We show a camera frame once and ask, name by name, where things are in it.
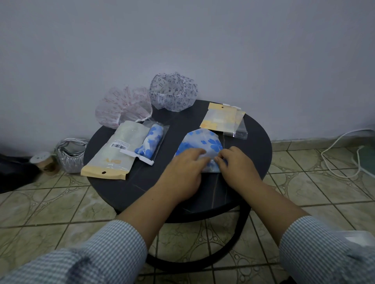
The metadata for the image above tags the person's right hand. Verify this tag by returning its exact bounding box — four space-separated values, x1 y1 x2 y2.
214 146 263 191

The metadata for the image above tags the pink print shower cap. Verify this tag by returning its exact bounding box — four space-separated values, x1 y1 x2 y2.
95 85 153 130

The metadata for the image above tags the black round side table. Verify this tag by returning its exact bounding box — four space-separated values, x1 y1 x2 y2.
83 99 273 274

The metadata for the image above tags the white cable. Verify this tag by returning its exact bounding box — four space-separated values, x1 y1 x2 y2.
321 128 375 179

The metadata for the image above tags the stack of yellow small pouches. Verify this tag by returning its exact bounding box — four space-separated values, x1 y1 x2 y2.
200 102 246 132

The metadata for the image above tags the person's right forearm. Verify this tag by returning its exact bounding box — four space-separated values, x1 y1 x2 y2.
234 178 375 284

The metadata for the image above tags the silver quilted handbag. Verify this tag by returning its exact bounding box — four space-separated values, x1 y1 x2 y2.
54 138 89 174

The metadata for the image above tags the cream packet with barcode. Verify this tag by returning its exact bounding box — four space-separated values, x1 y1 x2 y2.
80 120 150 181

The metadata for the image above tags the black bag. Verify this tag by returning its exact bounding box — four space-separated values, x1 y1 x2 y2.
0 153 40 193

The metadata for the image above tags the ribbon spool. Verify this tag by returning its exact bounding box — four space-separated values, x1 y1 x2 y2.
29 151 59 176

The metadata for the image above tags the person's left hand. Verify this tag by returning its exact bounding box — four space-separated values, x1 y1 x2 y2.
157 147 211 204

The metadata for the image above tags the blue flower shower cap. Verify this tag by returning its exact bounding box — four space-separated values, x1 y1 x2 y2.
173 128 229 173
134 123 164 160

